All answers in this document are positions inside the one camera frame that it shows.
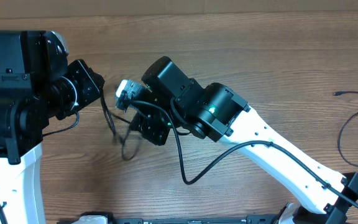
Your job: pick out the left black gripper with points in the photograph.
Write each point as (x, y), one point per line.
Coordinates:
(79, 70)

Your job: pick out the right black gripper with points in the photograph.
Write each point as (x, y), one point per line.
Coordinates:
(150, 130)

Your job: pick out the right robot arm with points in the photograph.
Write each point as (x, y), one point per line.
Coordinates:
(166, 99)

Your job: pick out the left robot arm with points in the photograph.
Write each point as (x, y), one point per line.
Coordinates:
(37, 82)

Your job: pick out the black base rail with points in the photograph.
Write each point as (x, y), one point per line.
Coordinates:
(250, 219)

